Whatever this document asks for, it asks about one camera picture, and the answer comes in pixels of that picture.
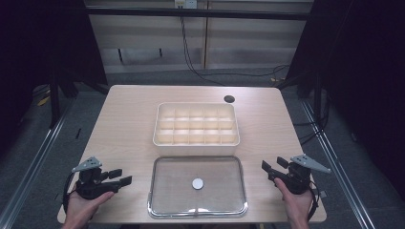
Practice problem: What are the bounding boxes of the person's left hand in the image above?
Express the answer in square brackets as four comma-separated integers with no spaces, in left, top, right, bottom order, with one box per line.
[65,190,116,225]

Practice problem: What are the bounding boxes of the metal floor rail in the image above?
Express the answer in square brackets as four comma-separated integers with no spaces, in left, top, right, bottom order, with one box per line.
[0,94,75,229]
[300,98,378,229]

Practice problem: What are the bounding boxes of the yellow floor object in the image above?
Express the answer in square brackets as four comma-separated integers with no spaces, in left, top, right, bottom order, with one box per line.
[36,95,52,107]

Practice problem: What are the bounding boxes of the black hanging power cable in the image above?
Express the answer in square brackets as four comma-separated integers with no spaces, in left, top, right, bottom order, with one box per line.
[179,6,290,87]

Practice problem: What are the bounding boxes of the black curtain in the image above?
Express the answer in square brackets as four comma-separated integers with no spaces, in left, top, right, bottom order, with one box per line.
[0,0,109,156]
[276,0,405,201]

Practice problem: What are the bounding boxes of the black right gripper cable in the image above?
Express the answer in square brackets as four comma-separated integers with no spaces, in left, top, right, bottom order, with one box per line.
[307,180,320,222]

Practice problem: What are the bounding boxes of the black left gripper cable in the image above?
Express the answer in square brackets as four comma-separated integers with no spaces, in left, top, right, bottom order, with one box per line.
[62,172,77,214]

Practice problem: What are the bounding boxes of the person's right hand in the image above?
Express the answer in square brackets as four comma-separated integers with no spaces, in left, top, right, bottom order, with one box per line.
[273,177,315,221]

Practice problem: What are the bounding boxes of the clear lid with white knob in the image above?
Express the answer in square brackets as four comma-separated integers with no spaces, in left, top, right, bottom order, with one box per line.
[147,155,249,219]

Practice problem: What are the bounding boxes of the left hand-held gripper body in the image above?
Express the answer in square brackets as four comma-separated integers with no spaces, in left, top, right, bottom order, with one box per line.
[71,156,121,200]

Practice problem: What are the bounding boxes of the black floor cables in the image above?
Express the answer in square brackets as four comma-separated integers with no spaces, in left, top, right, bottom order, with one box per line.
[292,89,330,147]

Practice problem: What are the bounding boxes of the black metal stand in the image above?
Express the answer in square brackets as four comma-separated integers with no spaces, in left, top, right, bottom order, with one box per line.
[48,74,62,130]

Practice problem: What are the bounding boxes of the black horizontal bar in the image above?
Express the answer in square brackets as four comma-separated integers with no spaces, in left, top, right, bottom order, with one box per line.
[85,7,314,22]

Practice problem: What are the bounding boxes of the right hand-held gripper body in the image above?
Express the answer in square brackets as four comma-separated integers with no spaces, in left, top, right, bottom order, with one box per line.
[270,154,332,196]

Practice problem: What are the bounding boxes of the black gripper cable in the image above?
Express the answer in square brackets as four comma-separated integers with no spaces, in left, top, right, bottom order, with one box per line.
[307,180,320,222]
[62,172,77,214]

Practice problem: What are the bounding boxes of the white compartment storage box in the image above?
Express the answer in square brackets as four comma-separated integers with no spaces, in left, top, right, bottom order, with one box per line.
[152,101,241,157]

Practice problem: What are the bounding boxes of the white wall outlet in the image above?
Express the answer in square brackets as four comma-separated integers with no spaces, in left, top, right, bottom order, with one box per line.
[174,0,199,10]

